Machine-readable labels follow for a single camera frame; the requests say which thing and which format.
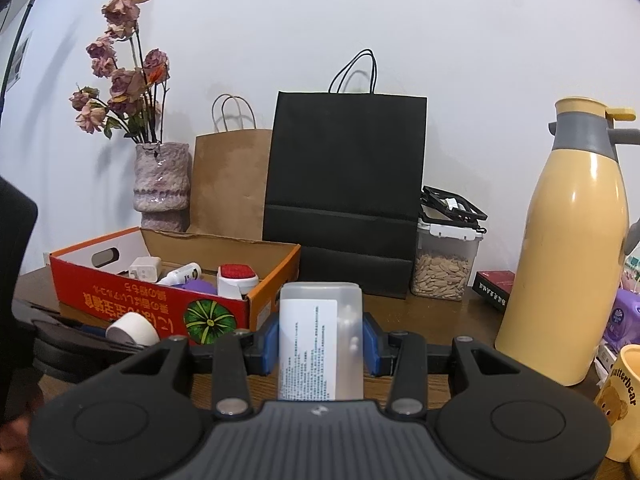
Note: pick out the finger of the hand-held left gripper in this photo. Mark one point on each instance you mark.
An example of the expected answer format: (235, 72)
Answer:
(92, 330)

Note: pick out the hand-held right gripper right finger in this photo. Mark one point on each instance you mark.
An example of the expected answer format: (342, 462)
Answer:
(370, 350)

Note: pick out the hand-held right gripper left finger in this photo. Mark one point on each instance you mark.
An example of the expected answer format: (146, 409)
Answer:
(272, 350)

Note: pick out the white tape roll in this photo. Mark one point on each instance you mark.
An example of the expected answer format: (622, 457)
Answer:
(132, 330)

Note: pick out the red cardboard box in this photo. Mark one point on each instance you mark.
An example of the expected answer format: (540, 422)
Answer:
(100, 290)

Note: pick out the translucent plastic container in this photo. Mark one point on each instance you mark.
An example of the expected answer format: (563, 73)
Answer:
(320, 340)

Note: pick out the red white lint brush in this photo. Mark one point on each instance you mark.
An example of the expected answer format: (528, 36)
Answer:
(237, 280)

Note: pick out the white charger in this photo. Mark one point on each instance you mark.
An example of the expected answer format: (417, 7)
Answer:
(145, 267)

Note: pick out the purple ridged cap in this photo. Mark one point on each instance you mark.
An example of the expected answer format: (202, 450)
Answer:
(200, 286)

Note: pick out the white spray bottle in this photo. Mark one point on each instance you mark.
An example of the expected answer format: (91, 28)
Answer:
(182, 274)

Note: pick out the person's left hand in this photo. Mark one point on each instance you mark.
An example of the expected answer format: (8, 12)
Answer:
(15, 435)

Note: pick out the clear container with seeds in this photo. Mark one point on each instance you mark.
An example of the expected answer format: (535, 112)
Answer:
(440, 270)

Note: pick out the dark red book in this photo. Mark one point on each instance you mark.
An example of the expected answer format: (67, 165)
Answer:
(492, 290)

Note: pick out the pink mottled ceramic vase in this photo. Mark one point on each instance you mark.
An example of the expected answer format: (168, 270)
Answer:
(162, 180)

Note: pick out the brown paper bag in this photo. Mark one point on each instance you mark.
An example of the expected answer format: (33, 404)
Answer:
(230, 185)

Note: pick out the black paper bag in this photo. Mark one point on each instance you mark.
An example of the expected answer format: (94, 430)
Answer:
(345, 160)

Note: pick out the yellow thermos jug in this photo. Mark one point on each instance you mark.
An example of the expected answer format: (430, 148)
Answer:
(565, 260)

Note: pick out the dried pink flowers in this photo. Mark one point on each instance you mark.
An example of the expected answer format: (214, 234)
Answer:
(125, 85)

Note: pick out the purple tissue pack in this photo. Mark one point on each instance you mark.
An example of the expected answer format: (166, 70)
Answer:
(625, 315)

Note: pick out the yellow bear mug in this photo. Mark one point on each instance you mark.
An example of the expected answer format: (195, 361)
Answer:
(625, 400)

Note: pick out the grey wall panel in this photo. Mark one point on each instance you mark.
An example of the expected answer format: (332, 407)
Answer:
(20, 57)

